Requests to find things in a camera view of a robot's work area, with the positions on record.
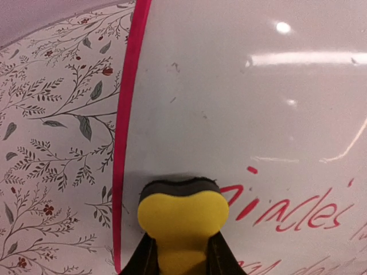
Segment pink-framed whiteboard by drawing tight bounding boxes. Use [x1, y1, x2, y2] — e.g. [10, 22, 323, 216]
[112, 1, 366, 274]

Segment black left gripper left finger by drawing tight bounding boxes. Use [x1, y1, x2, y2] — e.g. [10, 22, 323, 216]
[120, 233, 158, 275]

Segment yellow bone-shaped eraser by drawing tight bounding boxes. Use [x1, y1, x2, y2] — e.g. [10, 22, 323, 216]
[138, 177, 229, 274]

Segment rear aluminium table rail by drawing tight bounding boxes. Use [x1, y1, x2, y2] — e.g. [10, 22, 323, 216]
[0, 0, 135, 49]

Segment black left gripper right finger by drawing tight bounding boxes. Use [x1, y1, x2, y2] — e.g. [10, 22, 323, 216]
[210, 232, 247, 275]

